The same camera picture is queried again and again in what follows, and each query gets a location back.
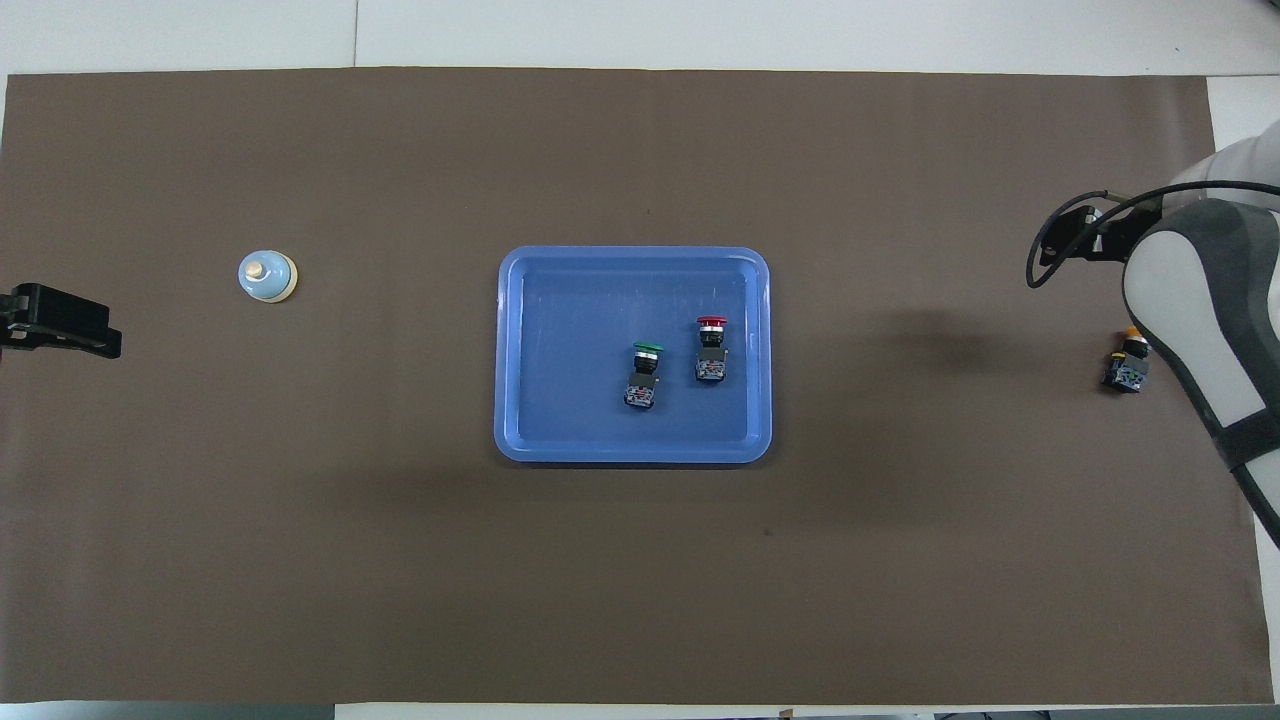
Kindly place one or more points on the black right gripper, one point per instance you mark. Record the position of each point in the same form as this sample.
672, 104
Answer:
1125, 232

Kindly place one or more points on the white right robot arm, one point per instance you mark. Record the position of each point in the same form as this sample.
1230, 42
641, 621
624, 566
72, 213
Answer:
1225, 300

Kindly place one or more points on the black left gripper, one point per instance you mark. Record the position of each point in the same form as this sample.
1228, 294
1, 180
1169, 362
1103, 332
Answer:
20, 318

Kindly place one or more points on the brown table mat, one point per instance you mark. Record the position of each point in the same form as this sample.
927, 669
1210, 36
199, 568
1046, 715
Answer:
400, 580

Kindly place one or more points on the red mushroom push button switch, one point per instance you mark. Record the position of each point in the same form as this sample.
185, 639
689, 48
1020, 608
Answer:
711, 360

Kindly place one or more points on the blue plastic tray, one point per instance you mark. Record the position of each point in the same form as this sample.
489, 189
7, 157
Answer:
580, 350

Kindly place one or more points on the green mushroom push button switch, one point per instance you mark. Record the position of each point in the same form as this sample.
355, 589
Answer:
642, 385

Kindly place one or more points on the light blue service bell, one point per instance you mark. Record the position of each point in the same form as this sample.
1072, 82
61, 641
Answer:
265, 277

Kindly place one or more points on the yellow mushroom push button switch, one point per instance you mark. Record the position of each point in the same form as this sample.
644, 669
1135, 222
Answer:
1124, 372

